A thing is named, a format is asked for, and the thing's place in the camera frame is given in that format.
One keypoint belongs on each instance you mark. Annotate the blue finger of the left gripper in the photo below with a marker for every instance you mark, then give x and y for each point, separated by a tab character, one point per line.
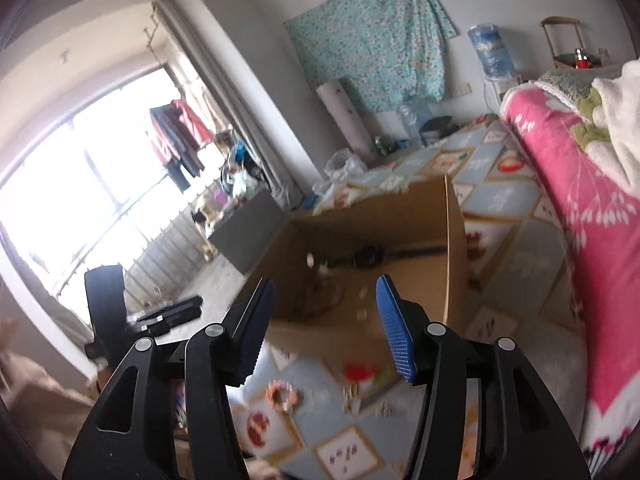
191	306
162	323

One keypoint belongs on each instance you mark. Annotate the pink rolled mat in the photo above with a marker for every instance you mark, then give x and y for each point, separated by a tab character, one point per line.
340	107

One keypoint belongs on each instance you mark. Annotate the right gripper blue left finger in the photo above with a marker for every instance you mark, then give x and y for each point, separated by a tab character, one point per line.
129	433

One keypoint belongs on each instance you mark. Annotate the black smart watch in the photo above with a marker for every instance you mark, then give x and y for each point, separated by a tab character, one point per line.
370	256

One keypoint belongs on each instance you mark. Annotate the hanging clothes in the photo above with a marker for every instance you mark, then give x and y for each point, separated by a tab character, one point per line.
177	137

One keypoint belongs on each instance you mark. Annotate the blue water dispenser bottle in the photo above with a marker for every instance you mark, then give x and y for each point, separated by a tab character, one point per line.
490	49

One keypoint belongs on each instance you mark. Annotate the grey window curtain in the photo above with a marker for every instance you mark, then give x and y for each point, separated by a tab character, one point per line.
284	188

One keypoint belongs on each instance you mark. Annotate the white fluffy blanket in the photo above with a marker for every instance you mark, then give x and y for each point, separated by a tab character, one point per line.
609	132

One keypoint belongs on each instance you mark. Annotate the teal floral wall cloth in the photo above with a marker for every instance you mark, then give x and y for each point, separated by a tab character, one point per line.
381	51

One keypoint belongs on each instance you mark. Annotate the pink floral blanket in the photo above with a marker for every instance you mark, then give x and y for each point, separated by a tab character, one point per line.
601	224

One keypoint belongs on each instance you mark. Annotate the fruit print tablecloth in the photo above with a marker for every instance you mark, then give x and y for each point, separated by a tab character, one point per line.
465	229

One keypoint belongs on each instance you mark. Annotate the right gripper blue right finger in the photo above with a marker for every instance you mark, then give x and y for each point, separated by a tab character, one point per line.
521	431

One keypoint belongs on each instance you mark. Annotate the white plastic bag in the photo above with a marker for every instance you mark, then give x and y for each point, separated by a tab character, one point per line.
342	166

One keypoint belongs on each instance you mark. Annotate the brown cardboard box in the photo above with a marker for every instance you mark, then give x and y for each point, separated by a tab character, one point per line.
330	314

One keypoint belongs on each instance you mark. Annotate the beige trouser leg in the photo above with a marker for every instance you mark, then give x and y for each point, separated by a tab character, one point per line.
48	416

